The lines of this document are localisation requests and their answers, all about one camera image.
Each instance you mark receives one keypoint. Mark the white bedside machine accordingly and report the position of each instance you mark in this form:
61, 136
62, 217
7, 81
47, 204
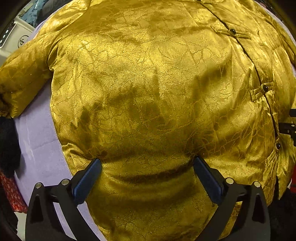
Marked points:
14, 36

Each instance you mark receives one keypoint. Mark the golden silk padded jacket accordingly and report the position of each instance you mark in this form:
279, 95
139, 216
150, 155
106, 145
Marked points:
145, 86

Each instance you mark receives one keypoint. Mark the red patterned cloth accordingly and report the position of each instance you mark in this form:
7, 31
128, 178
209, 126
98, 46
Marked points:
13, 194

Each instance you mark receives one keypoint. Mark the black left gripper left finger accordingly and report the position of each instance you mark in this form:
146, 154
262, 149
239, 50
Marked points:
42, 222

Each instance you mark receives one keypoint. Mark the purple floral bed quilt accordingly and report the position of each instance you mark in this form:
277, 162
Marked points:
42, 159

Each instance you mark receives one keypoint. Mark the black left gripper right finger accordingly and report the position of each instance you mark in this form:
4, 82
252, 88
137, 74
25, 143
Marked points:
252, 222

